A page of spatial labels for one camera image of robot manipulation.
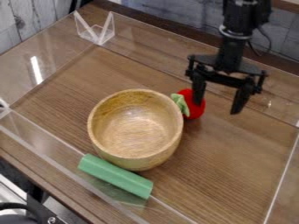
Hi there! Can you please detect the green rectangular block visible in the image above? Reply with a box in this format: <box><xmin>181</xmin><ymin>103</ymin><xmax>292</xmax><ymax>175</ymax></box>
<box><xmin>78</xmin><ymin>154</ymin><xmax>155</xmax><ymax>200</ymax></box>

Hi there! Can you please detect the black metal mount bracket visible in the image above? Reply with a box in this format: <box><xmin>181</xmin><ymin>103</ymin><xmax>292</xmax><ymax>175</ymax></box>
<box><xmin>26</xmin><ymin>195</ymin><xmax>66</xmax><ymax>224</ymax></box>

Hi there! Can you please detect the red plush fruit green leaf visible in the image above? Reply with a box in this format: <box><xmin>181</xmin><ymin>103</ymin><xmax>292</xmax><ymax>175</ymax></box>
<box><xmin>171</xmin><ymin>88</ymin><xmax>206</xmax><ymax>120</ymax></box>

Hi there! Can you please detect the clear acrylic tray enclosure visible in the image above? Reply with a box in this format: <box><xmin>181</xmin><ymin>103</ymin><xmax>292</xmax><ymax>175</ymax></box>
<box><xmin>0</xmin><ymin>8</ymin><xmax>299</xmax><ymax>224</ymax></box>

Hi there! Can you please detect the black cable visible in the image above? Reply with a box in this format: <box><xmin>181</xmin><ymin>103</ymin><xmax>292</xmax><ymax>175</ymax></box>
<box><xmin>0</xmin><ymin>202</ymin><xmax>31</xmax><ymax>213</ymax></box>

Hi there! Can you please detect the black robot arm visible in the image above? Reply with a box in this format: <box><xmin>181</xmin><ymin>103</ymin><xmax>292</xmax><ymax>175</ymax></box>
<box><xmin>186</xmin><ymin>0</ymin><xmax>272</xmax><ymax>115</ymax></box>

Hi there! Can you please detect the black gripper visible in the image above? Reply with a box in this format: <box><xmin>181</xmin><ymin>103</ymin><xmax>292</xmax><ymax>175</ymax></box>
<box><xmin>186</xmin><ymin>40</ymin><xmax>268</xmax><ymax>115</ymax></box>

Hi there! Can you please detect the wooden bowl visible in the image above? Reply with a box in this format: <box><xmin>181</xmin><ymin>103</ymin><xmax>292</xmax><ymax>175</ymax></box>
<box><xmin>87</xmin><ymin>88</ymin><xmax>183</xmax><ymax>172</ymax></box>

